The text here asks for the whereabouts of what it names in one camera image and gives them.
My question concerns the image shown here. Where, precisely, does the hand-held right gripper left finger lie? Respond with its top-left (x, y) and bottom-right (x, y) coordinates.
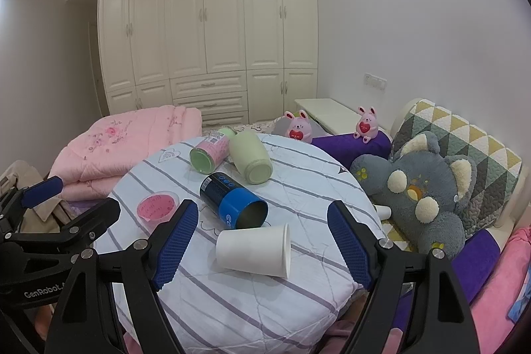
top-left (49, 198), bottom-right (200, 354)

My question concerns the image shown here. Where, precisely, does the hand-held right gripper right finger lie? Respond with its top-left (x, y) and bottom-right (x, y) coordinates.
top-left (327, 200), bottom-right (479, 354)

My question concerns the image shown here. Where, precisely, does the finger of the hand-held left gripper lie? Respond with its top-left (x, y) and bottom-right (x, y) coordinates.
top-left (0, 197), bottom-right (121, 253)
top-left (0, 177), bottom-right (64, 232)

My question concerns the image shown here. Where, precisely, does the white paper cup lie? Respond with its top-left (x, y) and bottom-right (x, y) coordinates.
top-left (215, 223), bottom-right (292, 279)

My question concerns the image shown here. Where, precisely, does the pink and green cup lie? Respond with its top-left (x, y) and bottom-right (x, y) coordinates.
top-left (190, 125), bottom-right (237, 175)

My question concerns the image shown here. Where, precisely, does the pale green cup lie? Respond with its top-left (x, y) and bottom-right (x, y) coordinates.
top-left (229, 131), bottom-right (273, 184)

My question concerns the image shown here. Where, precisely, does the beige clothing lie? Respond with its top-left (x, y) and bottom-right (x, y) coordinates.
top-left (0, 160), bottom-right (79, 234)

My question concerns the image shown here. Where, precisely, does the blue and black can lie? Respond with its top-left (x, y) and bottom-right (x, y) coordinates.
top-left (199, 172), bottom-right (269, 230)

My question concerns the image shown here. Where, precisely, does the pink floral quilt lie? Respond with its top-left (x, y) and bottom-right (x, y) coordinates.
top-left (49, 104), bottom-right (203, 200)

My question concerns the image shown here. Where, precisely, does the grey plush cat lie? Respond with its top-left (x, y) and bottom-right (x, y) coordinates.
top-left (349, 131), bottom-right (479, 260)

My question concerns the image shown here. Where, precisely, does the purple pillow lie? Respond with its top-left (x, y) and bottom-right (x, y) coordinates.
top-left (311, 131), bottom-right (393, 169)

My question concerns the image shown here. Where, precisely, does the pink bunny toy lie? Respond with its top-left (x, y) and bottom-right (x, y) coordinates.
top-left (353, 105), bottom-right (379, 143)
top-left (283, 110), bottom-right (314, 143)

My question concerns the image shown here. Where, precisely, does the purple cloth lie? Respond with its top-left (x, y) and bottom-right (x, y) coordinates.
top-left (450, 230), bottom-right (517, 306)

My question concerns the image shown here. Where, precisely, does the white bedside table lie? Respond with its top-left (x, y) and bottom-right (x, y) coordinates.
top-left (294, 98), bottom-right (389, 136)

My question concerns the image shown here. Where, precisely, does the pink blanket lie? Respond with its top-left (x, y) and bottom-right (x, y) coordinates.
top-left (468, 225), bottom-right (531, 343)

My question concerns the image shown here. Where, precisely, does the triangle pattern quilted cover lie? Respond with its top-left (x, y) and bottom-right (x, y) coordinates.
top-left (390, 99), bottom-right (523, 239)

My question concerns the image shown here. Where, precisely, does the cream wardrobe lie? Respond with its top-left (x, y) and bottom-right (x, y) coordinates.
top-left (97, 0), bottom-right (319, 127)

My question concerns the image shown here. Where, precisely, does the white wall switch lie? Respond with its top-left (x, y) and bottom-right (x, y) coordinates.
top-left (363, 73), bottom-right (387, 90)

